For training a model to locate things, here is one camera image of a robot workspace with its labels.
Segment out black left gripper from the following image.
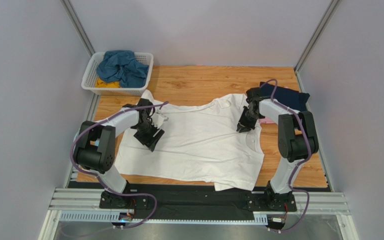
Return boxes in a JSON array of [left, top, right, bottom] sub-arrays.
[[133, 118, 165, 151]]

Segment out white t-shirt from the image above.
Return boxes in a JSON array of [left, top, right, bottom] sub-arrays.
[[114, 93, 264, 191]]

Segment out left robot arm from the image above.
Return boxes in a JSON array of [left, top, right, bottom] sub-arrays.
[[69, 98, 166, 209]]

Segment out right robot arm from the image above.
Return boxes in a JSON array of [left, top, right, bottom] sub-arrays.
[[236, 87, 319, 212]]

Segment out folded pink t-shirt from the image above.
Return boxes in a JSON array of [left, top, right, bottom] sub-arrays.
[[258, 117, 278, 125]]

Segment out folded navy t-shirt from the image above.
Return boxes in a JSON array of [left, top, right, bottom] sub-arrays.
[[259, 82, 310, 112]]

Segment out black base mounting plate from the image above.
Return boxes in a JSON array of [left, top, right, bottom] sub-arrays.
[[99, 183, 297, 221]]

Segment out yellow t-shirt in basket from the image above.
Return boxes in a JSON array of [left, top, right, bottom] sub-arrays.
[[94, 77, 121, 88]]

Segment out crumpled blue t-shirt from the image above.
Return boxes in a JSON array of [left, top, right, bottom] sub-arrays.
[[96, 50, 149, 88]]

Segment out white plastic laundry basket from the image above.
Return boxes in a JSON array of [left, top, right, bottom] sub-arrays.
[[81, 50, 154, 96]]

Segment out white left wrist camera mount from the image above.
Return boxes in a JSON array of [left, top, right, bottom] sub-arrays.
[[151, 113, 169, 129]]

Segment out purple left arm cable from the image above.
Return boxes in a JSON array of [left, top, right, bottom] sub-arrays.
[[69, 100, 170, 231]]

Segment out right corner aluminium post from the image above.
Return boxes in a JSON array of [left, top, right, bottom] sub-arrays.
[[294, 0, 342, 75]]

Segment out corner aluminium post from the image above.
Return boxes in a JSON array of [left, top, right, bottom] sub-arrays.
[[60, 0, 95, 57], [294, 0, 342, 75]]

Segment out left corner aluminium post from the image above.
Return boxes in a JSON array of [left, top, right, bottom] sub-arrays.
[[60, 0, 95, 57]]

